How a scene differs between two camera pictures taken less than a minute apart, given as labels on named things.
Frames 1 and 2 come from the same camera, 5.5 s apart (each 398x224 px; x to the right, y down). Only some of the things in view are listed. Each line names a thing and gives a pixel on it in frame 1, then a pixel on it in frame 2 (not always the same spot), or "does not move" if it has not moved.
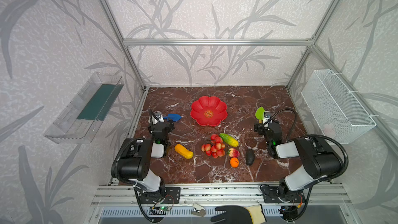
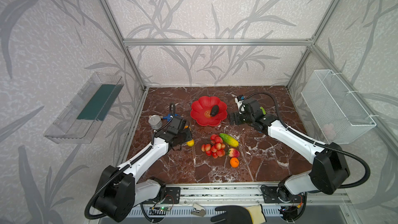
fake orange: [234, 162] does not move
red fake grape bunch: [217, 149] does not move
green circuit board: [164, 208] does not move
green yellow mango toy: [228, 140] does not move
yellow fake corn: [183, 151] to [190, 143]
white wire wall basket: [337, 112] does not move
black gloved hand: [234, 214] does not move
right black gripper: [263, 126] to [235, 118]
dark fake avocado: [250, 156] to [214, 110]
